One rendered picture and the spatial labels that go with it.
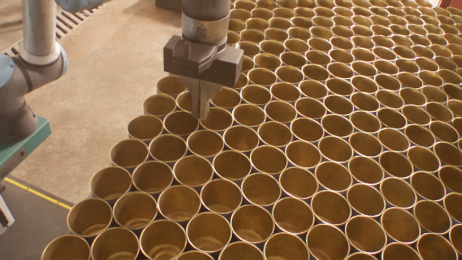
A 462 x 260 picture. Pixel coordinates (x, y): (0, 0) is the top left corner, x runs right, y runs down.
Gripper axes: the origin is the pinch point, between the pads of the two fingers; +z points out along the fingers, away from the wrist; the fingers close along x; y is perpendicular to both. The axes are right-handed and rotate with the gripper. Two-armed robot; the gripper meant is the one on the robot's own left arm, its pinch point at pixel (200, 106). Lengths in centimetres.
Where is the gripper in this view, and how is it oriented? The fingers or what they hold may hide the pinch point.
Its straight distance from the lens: 71.2
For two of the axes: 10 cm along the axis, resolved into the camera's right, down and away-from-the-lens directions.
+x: -9.6, -2.4, 1.1
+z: -1.0, 7.1, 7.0
